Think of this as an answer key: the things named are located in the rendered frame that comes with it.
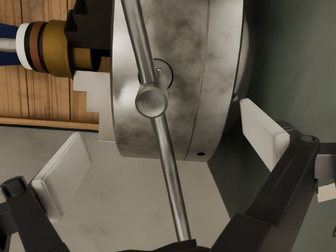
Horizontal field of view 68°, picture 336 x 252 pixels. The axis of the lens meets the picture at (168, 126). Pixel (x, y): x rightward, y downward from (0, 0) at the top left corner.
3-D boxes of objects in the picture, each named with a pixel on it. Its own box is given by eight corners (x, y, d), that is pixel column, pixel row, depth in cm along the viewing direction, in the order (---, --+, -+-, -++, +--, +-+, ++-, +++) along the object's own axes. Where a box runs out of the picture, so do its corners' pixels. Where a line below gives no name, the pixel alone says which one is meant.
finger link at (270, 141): (275, 136, 13) (290, 133, 13) (239, 99, 19) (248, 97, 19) (278, 183, 14) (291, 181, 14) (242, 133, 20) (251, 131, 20)
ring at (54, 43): (88, 14, 33) (16, 8, 32) (88, 85, 35) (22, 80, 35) (104, 24, 42) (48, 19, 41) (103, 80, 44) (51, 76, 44)
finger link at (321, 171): (306, 162, 12) (373, 150, 11) (266, 122, 16) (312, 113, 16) (306, 188, 12) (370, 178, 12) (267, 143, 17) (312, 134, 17)
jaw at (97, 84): (148, 75, 37) (143, 154, 38) (149, 77, 42) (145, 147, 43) (72, 69, 36) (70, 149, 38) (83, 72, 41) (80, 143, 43)
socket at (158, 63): (138, 59, 26) (135, 63, 24) (168, 52, 26) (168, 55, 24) (145, 89, 28) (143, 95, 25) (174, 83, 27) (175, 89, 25)
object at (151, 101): (144, 63, 27) (130, 91, 16) (164, 59, 26) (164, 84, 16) (149, 83, 27) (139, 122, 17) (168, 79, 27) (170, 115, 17)
